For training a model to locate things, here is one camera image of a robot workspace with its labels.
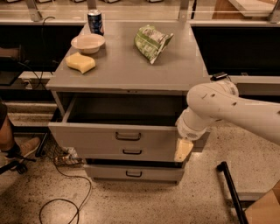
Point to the grey drawer cabinet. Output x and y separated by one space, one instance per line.
122 70

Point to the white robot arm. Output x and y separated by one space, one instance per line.
220 100

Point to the black metal frame leg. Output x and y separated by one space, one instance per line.
223 167

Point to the tan shoe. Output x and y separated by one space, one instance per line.
23 151

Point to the black power adapter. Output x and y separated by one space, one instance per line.
219 76

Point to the white bowl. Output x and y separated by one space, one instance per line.
88 43

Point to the grey drawer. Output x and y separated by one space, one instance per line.
96 171
120 120
136 154

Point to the person's leg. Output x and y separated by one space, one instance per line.
7 143

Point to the green chip bag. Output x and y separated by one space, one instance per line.
150 42

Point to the grey middle drawer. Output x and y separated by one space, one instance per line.
136 154

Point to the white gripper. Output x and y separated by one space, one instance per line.
189 130

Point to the wire basket with items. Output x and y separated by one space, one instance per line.
62 156

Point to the cardboard box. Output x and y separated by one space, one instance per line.
266 210

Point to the black chair base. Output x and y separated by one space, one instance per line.
18 166

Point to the blue soda can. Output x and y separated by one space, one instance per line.
94 19

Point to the yellow sponge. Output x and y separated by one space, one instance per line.
80 62

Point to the grey bottom drawer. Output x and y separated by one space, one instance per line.
96 171

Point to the grey top drawer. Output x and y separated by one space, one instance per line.
120 120

